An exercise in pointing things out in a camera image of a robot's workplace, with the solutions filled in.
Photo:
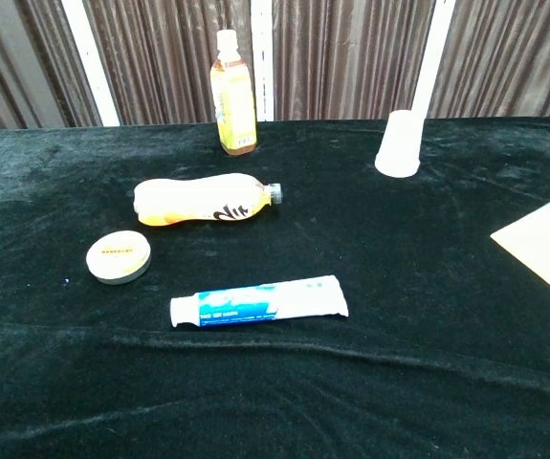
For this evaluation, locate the upright tea bottle, white cap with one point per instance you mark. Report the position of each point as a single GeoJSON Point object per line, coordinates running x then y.
{"type": "Point", "coordinates": [234, 110]}

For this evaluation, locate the orange drink bottle, black cap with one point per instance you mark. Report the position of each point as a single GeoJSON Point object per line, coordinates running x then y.
{"type": "Point", "coordinates": [198, 201]}

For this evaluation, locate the black velvet tablecloth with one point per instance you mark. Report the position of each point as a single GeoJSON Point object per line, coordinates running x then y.
{"type": "Point", "coordinates": [255, 382]}

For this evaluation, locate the white paper cup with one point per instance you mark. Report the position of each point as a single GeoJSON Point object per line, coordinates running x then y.
{"type": "Point", "coordinates": [399, 148]}

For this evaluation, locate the brown pleated curtain panel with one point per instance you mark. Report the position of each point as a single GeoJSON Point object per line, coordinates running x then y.
{"type": "Point", "coordinates": [346, 57]}
{"type": "Point", "coordinates": [169, 62]}
{"type": "Point", "coordinates": [513, 57]}
{"type": "Point", "coordinates": [16, 62]}

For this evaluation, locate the blue white toothpaste tube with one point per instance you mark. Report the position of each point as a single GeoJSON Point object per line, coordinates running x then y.
{"type": "Point", "coordinates": [255, 303]}

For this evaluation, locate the white frame post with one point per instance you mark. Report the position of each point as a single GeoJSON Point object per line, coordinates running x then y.
{"type": "Point", "coordinates": [90, 62]}
{"type": "Point", "coordinates": [263, 62]}
{"type": "Point", "coordinates": [434, 52]}

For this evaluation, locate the round cream tin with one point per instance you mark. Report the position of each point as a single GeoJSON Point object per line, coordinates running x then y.
{"type": "Point", "coordinates": [119, 255]}

